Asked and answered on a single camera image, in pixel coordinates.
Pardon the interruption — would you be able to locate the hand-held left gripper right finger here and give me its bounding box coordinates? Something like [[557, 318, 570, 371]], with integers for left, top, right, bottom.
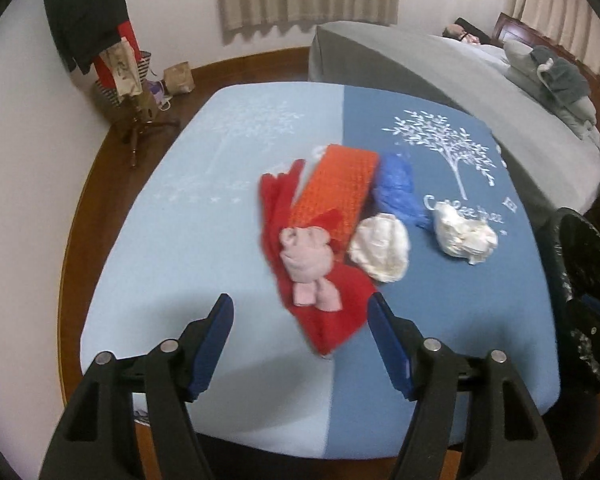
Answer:
[[367, 291, 563, 480]]

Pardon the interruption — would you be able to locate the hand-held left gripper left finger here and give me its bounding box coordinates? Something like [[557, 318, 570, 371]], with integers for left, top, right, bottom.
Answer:
[[39, 292, 236, 480]]

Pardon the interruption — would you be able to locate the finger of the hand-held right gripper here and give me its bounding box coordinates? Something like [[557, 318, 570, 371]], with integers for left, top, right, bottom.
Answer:
[[566, 294, 600, 361]]

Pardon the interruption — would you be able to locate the red mesh cloth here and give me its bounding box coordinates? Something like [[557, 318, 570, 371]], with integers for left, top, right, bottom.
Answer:
[[259, 159, 378, 358]]

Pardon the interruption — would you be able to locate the black-lined trash bin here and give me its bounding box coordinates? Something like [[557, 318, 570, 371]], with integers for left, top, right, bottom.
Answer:
[[550, 206, 600, 396]]

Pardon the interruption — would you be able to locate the round white tissue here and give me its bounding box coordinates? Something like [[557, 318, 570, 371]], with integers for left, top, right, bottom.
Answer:
[[349, 213, 411, 283]]

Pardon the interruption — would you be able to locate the pink sock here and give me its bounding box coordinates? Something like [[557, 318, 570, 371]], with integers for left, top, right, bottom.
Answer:
[[279, 226, 342, 312]]

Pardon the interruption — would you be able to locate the white cloth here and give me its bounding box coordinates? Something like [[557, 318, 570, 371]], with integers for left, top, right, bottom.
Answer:
[[430, 202, 499, 265]]

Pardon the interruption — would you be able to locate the blue plastic bag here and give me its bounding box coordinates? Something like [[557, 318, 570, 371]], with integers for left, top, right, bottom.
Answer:
[[371, 152, 433, 231]]

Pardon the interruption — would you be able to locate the orange knitted cloth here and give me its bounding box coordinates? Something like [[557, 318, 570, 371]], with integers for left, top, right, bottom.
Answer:
[[287, 144, 381, 243]]

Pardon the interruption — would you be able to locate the blue tree-print tablecloth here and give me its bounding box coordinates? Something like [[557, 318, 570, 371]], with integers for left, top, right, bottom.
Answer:
[[79, 81, 562, 453]]

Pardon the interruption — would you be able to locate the wooden coat rack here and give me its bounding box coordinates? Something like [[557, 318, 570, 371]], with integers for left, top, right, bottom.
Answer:
[[95, 0, 181, 168]]

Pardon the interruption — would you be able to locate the dark grey towel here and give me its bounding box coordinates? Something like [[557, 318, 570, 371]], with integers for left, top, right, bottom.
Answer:
[[530, 45, 592, 108]]

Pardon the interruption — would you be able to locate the white purple plastic bag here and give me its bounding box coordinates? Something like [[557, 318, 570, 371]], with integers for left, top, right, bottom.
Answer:
[[147, 79, 173, 111]]

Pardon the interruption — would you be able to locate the folded light grey duvet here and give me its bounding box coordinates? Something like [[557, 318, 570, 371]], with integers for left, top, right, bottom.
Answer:
[[502, 40, 600, 136]]

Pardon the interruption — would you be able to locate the striped bag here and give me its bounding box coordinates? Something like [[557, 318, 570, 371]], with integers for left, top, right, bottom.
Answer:
[[96, 50, 153, 108]]

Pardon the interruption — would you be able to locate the brown paper bag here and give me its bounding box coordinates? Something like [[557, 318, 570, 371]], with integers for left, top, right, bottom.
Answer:
[[162, 61, 195, 96]]

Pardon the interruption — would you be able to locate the bed with grey sheet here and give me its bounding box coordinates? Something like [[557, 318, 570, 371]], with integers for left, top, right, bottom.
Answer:
[[307, 21, 600, 216]]

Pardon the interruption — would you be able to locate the beige tote bag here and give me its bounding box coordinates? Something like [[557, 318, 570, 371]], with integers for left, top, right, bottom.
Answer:
[[105, 40, 143, 98]]

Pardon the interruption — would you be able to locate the red bag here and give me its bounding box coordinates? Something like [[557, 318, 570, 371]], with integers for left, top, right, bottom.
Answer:
[[94, 20, 143, 91]]

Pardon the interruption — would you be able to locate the dark wooden headboard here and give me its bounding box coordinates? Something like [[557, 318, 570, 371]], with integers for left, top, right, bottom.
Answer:
[[495, 12, 600, 96]]

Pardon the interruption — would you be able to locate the narrow beige curtain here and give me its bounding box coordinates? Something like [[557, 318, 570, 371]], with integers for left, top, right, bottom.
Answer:
[[510, 0, 600, 91]]

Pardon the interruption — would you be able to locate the pink stuffed item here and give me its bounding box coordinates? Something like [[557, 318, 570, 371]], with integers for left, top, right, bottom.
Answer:
[[442, 25, 481, 43]]

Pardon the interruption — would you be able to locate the black pillow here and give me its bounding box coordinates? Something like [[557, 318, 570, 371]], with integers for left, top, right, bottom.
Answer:
[[442, 17, 496, 43]]

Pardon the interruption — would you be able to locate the black coat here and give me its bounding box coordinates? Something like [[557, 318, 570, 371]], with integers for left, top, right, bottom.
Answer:
[[42, 0, 136, 75]]

